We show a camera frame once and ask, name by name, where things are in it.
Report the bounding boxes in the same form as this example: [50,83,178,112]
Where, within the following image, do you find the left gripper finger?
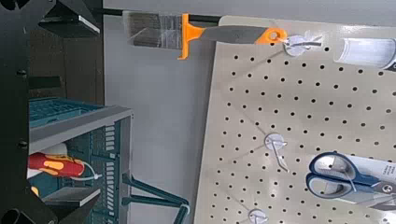
[41,187,102,224]
[37,0,102,39]

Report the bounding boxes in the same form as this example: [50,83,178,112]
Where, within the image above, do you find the yellow handled paint brush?
[122,11,289,61]

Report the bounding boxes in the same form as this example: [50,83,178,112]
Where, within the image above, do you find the teal plastic crate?
[28,96,134,224]

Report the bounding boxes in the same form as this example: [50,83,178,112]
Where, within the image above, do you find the red yellow screwdriver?
[27,151,86,179]

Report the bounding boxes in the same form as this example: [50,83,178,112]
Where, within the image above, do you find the white pegboard hook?
[247,208,269,224]
[282,31,325,58]
[263,133,291,174]

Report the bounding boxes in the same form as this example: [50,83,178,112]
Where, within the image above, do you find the beige pegboard panel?
[193,14,396,224]

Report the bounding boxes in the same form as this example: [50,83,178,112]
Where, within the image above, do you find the sealant tube with clear nozzle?
[333,36,396,71]

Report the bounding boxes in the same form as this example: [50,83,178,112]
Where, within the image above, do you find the white scissors packaging card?
[342,153,396,213]

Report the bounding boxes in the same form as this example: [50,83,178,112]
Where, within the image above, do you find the blue handled scissors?
[305,151,396,211]

